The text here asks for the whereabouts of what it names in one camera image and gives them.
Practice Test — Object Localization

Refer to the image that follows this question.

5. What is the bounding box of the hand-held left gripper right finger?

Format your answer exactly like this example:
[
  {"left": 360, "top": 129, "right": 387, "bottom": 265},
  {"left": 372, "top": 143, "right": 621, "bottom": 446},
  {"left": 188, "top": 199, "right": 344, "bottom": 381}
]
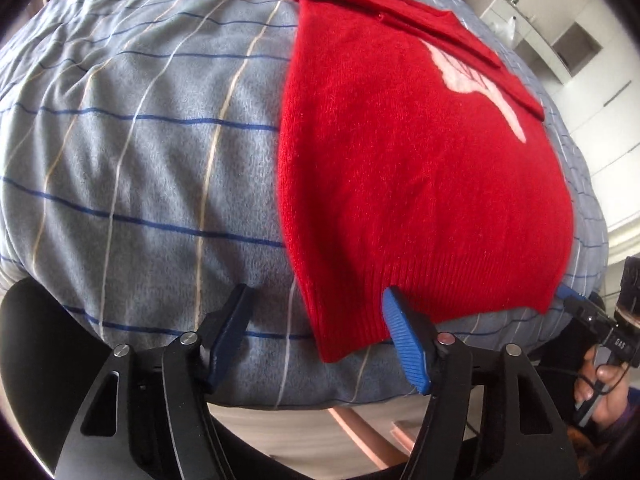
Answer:
[{"left": 382, "top": 286, "right": 576, "bottom": 480}]

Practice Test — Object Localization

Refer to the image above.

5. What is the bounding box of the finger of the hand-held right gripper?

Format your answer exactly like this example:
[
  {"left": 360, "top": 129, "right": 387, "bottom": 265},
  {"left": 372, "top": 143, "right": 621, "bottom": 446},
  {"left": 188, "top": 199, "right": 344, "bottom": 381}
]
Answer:
[{"left": 555, "top": 282, "right": 608, "bottom": 331}]

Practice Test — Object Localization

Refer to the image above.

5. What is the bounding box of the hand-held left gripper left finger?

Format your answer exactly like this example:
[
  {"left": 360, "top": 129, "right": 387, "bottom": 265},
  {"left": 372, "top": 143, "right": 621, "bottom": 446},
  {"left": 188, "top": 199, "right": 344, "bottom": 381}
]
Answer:
[{"left": 52, "top": 282, "right": 256, "bottom": 480}]

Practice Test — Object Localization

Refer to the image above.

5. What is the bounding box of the red knit sweater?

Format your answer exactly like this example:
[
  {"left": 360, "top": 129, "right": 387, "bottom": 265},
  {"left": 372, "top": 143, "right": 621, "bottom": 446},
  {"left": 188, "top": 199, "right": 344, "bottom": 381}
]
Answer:
[{"left": 277, "top": 0, "right": 576, "bottom": 365}]

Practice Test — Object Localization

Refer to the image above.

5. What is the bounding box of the person's right forearm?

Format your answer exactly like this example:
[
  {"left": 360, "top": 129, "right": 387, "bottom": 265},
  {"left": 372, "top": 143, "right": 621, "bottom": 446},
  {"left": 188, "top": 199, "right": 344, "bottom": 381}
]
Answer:
[{"left": 595, "top": 395, "right": 640, "bottom": 446}]

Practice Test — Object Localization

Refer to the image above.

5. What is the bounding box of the person's right hand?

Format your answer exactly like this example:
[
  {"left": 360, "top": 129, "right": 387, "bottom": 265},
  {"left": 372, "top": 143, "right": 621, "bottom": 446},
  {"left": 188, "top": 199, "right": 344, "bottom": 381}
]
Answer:
[{"left": 572, "top": 347, "right": 640, "bottom": 431}]

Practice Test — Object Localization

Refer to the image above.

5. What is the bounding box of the grey plaid blanket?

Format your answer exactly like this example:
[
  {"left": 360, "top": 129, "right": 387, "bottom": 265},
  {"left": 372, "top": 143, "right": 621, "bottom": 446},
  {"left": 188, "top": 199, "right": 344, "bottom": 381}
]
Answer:
[{"left": 0, "top": 0, "right": 611, "bottom": 411}]

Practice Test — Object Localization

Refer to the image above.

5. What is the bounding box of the white cabinet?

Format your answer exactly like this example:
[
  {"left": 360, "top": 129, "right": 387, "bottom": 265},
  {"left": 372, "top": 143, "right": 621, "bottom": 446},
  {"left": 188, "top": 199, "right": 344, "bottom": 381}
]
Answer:
[{"left": 460, "top": 0, "right": 606, "bottom": 86}]

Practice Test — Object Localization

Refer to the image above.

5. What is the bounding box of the clear plastic bag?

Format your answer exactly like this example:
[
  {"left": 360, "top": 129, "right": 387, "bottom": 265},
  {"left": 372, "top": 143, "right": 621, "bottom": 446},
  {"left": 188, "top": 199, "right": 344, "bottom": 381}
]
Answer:
[{"left": 492, "top": 10, "right": 521, "bottom": 46}]

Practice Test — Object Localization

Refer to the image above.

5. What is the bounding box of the black cable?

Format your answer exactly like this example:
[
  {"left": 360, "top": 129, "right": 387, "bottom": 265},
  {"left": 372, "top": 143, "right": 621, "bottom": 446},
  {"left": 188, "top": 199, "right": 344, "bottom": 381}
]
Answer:
[{"left": 537, "top": 360, "right": 601, "bottom": 386}]

